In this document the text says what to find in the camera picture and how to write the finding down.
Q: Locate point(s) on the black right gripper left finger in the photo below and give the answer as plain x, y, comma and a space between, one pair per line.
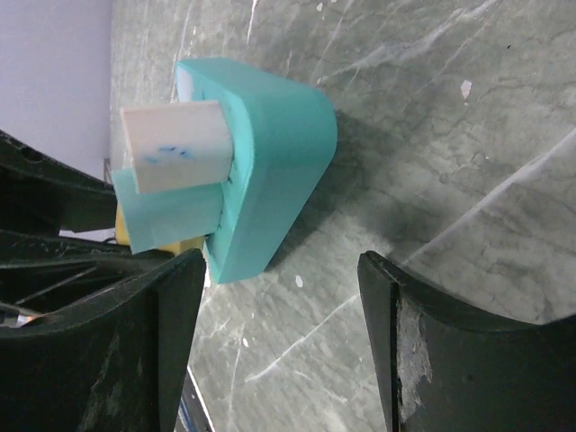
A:
114, 362

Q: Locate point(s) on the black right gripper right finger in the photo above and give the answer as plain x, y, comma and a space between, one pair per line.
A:
444, 365

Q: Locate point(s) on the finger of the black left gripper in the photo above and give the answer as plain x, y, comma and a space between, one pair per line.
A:
45, 264

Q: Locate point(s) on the yellow plug block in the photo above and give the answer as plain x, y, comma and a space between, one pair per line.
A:
140, 240

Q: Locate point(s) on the teal triangular socket board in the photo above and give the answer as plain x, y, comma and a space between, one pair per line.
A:
284, 136

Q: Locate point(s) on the teal plug on teal board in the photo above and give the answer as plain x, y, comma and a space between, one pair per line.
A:
188, 213

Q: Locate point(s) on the white plug block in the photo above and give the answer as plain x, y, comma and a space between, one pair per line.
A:
178, 145

